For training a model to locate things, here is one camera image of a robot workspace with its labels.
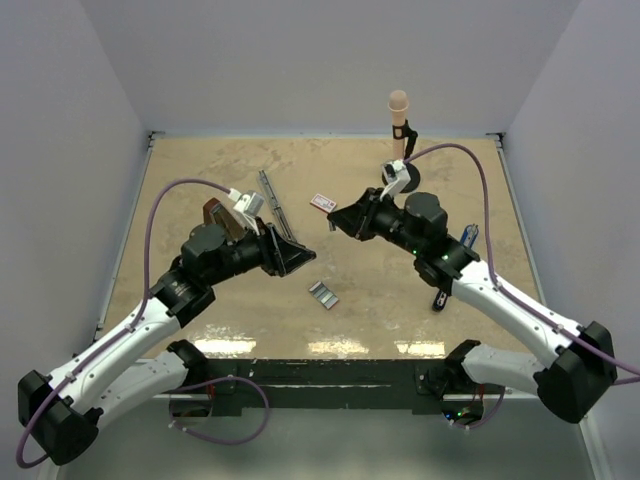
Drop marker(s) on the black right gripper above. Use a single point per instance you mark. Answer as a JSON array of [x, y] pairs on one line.
[[358, 218]]

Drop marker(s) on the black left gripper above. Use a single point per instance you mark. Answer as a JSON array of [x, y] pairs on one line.
[[287, 255]]

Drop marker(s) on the grey stapler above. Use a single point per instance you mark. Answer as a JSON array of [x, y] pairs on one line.
[[274, 205]]

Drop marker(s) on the red white staple box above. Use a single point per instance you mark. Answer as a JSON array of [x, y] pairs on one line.
[[323, 203]]

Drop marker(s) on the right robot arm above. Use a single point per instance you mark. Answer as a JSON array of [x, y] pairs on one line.
[[568, 366]]

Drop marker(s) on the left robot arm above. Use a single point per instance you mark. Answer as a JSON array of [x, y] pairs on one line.
[[60, 410]]

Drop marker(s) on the brown wooden metronome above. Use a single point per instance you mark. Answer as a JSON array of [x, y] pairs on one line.
[[217, 217]]

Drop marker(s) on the beige microphone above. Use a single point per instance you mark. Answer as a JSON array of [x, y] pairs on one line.
[[398, 104]]

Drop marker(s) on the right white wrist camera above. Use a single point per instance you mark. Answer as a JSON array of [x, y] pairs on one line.
[[396, 175]]

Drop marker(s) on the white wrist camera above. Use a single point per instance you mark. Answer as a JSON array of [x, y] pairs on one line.
[[396, 175], [247, 206]]

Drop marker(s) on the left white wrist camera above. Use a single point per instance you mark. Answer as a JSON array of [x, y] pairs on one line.
[[247, 206]]

